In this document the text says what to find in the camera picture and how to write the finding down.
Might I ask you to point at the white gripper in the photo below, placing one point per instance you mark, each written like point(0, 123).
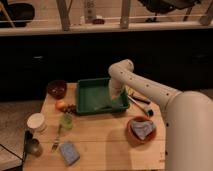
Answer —
point(115, 101)

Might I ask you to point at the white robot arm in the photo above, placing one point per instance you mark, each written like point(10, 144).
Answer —
point(189, 118)

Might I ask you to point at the green plastic tray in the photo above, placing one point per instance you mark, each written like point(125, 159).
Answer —
point(93, 93)

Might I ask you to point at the black marker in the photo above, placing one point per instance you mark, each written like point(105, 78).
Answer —
point(141, 100)

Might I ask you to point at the orange clay plate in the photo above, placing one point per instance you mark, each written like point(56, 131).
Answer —
point(132, 137)

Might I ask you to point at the grey blue cloth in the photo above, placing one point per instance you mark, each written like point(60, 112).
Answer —
point(142, 129)

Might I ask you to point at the dark grape bunch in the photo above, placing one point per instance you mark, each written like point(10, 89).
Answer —
point(70, 109)

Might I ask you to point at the small green cup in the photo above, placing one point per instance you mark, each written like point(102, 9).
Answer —
point(66, 121)

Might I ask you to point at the orange fruit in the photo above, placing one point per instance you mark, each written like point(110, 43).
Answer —
point(60, 105)

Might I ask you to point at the dark red bowl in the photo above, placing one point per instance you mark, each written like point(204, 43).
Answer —
point(57, 89)

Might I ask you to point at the blue sponge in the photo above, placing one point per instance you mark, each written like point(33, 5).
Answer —
point(69, 153)

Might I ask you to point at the metal fork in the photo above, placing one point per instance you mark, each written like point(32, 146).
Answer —
point(57, 139)

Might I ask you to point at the white cup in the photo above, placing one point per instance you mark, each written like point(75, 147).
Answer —
point(36, 122)

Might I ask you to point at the dark metal cup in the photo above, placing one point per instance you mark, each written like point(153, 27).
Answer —
point(34, 147)

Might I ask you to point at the black office chair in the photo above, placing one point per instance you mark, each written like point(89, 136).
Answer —
point(166, 6)

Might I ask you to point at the black chair left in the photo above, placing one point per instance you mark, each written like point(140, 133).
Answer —
point(20, 13)

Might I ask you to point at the wooden post right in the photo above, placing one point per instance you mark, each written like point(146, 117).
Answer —
point(125, 11)

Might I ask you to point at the wooden table leg post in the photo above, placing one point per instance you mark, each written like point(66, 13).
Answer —
point(63, 13)

